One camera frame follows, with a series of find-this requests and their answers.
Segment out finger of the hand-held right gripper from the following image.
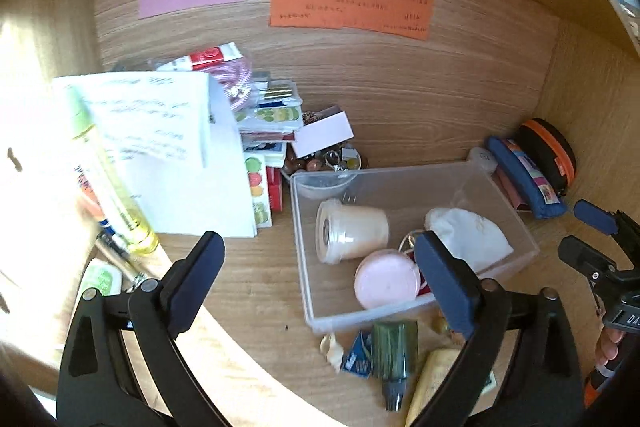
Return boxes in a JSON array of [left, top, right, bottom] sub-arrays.
[[557, 234, 621, 295], [573, 199, 640, 258]]

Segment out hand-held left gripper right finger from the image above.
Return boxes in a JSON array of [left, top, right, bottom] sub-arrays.
[[412, 230, 587, 427]]

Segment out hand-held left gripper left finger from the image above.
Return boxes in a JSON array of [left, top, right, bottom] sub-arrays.
[[56, 231, 233, 427]]

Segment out clear plastic box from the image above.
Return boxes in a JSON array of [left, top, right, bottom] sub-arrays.
[[290, 161, 541, 334]]

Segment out wooden desktop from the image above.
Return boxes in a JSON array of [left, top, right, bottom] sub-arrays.
[[0, 147, 621, 427]]

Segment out person's right hand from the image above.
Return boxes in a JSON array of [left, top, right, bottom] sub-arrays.
[[594, 326, 625, 375]]

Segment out white cloth pouch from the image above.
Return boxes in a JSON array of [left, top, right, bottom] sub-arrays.
[[424, 207, 515, 274]]

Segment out pink round lid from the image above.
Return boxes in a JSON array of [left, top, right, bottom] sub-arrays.
[[354, 249, 422, 312]]

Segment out blue pencil case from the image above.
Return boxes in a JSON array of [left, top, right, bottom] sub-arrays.
[[487, 136, 569, 220]]

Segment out white notebook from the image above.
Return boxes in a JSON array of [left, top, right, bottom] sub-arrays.
[[115, 74, 259, 239]]

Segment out black orange round pouch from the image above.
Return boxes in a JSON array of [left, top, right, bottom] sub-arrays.
[[515, 118, 578, 198]]

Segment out dark green bottle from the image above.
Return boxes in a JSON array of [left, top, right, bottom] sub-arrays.
[[372, 319, 420, 412]]

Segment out pink booklet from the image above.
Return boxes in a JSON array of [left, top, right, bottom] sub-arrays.
[[492, 169, 534, 212]]

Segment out blue pen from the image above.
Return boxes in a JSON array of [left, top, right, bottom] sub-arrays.
[[97, 217, 127, 259]]

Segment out green white eraser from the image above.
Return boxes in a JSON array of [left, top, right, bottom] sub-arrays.
[[76, 258, 124, 304]]

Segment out cream white jar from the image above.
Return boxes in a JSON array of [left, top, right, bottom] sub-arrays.
[[315, 199, 391, 264]]

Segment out stack of fruit-print boxes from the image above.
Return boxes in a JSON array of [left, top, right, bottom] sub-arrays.
[[243, 152, 274, 228]]

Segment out blue sachet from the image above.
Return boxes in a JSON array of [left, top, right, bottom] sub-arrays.
[[341, 329, 375, 378]]

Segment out red booklet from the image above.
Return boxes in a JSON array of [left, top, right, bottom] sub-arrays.
[[267, 167, 284, 213]]

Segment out yellow green spray bottle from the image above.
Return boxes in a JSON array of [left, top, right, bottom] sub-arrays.
[[67, 87, 160, 257]]

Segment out white round cap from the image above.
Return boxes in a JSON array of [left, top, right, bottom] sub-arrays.
[[467, 147, 499, 173]]

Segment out orange pen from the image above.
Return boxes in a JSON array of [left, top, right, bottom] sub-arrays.
[[76, 164, 105, 224]]

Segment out small seashell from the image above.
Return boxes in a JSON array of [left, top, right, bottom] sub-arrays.
[[320, 332, 346, 366]]

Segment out small clear bowl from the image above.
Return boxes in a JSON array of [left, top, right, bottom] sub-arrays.
[[294, 171, 359, 200]]

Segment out white handwritten paper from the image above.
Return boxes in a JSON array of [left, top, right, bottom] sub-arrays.
[[52, 71, 211, 168]]

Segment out green sticker card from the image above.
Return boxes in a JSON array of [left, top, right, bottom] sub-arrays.
[[239, 104, 305, 134]]

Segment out white card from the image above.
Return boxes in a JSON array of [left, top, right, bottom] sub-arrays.
[[292, 105, 355, 158]]

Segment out gold lipstick pack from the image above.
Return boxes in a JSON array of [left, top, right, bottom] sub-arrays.
[[251, 78, 302, 106]]

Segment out red white tube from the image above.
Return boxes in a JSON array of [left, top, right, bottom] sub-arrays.
[[155, 43, 244, 73]]

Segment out orange paper note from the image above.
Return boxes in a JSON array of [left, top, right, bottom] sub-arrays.
[[268, 0, 434, 42]]

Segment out metal key ring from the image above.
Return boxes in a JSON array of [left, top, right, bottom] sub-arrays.
[[398, 229, 426, 259]]

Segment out pink coiled cable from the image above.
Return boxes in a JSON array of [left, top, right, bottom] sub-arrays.
[[212, 59, 254, 110]]

